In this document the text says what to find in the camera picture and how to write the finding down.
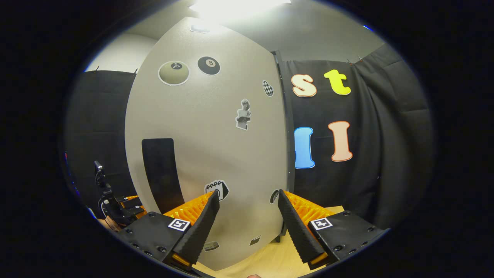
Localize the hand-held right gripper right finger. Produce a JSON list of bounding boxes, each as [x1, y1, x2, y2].
[[277, 189, 388, 271]]

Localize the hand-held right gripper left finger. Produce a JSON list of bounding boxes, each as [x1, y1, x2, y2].
[[116, 190, 220, 271]]

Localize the black cabinet door handle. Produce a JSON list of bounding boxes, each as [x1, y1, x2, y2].
[[141, 138, 186, 215]]

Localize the grey cabinet door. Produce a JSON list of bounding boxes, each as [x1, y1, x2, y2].
[[124, 16, 294, 271]]

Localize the dark grey cabinet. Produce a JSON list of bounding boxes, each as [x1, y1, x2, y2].
[[272, 50, 296, 244]]

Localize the black backdrop cloth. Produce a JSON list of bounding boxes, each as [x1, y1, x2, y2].
[[64, 42, 435, 230]]

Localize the large ceiling light panel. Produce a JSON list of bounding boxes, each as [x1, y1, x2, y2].
[[189, 0, 292, 22]]

